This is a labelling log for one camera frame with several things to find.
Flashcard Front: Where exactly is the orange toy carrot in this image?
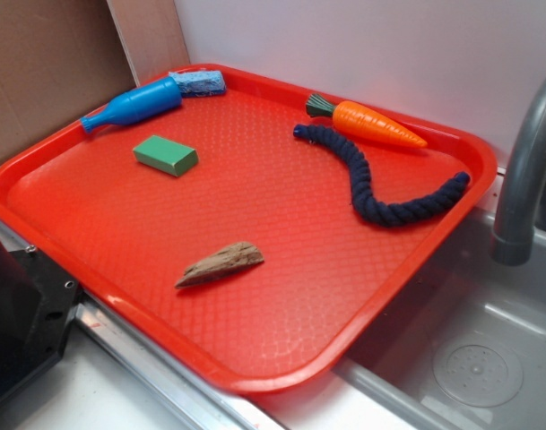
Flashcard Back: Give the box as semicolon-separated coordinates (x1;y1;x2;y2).
305;93;428;149

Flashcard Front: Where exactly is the green rectangular block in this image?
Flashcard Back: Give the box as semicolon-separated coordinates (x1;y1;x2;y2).
133;135;199;177

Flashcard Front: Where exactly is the blue sponge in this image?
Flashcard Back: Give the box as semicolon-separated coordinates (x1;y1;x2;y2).
169;70;227;98

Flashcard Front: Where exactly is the red plastic tray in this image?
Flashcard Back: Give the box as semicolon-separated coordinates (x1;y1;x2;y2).
0;68;497;394

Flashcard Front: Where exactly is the brown cardboard panel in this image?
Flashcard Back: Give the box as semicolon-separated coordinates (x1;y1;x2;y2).
0;1;134;165

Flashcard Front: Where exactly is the grey faucet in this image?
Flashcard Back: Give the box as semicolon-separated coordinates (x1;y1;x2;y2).
490;79;546;266

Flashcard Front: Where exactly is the grey sink basin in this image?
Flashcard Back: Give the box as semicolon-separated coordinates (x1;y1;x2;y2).
272;210;546;430

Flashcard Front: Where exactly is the brown wood piece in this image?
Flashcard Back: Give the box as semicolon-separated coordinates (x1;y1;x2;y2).
175;241;264;289

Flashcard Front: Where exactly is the navy blue rope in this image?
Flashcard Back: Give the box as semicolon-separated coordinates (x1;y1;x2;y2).
292;123;472;228

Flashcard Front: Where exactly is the blue plastic bottle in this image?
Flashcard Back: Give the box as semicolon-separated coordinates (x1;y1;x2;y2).
81;77;182;133

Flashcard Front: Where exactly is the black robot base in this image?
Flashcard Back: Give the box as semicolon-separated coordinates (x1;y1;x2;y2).
0;240;82;405

